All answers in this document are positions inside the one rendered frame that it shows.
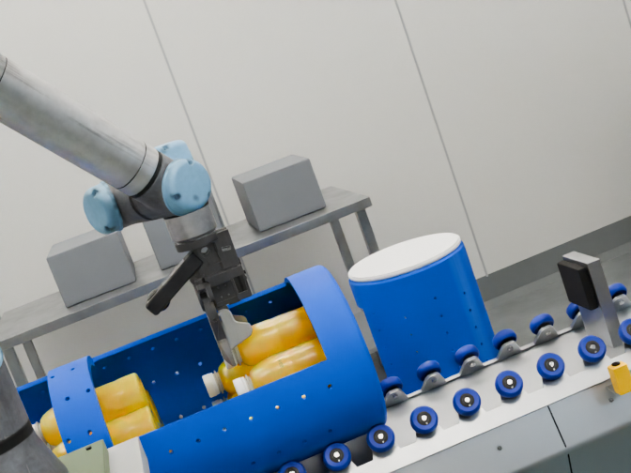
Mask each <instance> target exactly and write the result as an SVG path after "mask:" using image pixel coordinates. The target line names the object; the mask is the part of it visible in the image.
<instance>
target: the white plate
mask: <svg viewBox="0 0 631 473"><path fill-rule="evenodd" d="M460 242H461V239H460V236H459V235H456V234H453V233H441V234H434V235H429V236H421V237H417V238H413V239H411V240H407V241H404V242H401V243H398V244H395V245H393V246H391V247H388V248H386V249H383V250H381V251H379V252H375V253H373V254H371V255H369V256H368V257H366V258H364V259H362V260H361V261H360V262H359V263H357V264H356V265H354V266H353V267H352V268H351V269H350V271H349V272H348V278H349V279H350V280H352V281H353V282H374V281H380V280H385V279H389V278H392V277H396V276H399V275H402V274H405V273H408V272H410V271H413V270H416V269H419V268H421V267H425V266H427V265H430V264H432V263H434V262H436V261H438V260H439V259H441V258H443V257H444V256H446V255H448V254H449V253H451V252H453V251H454V250H455V249H456V248H457V247H458V246H459V244H460Z"/></svg>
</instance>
